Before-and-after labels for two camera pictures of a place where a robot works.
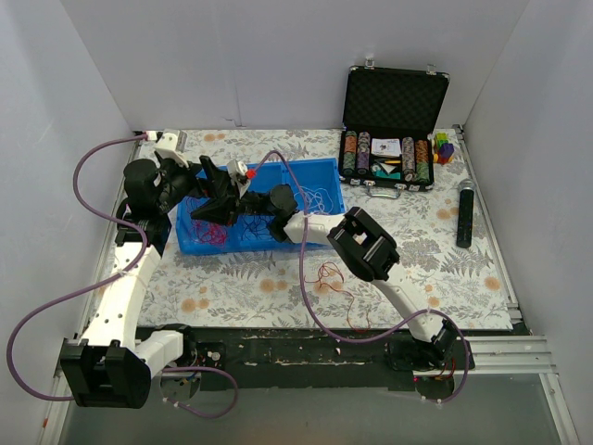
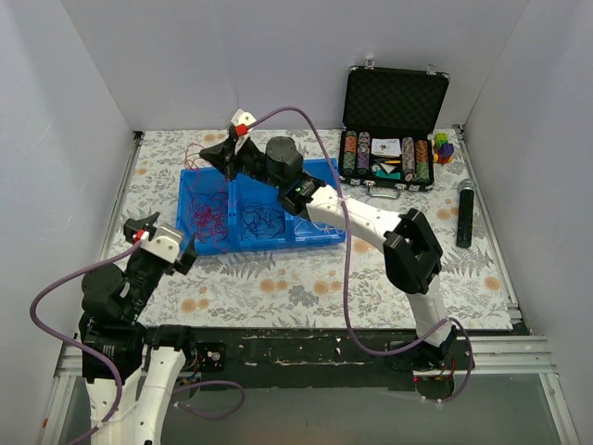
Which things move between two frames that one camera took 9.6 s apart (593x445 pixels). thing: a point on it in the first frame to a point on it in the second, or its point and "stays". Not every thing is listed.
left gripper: [207, 173] to [151, 255]
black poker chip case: [388, 121] stays
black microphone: [464, 236] stays
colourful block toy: [444, 150] stays
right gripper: [236, 199] to [233, 155]
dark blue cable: [258, 224] stays
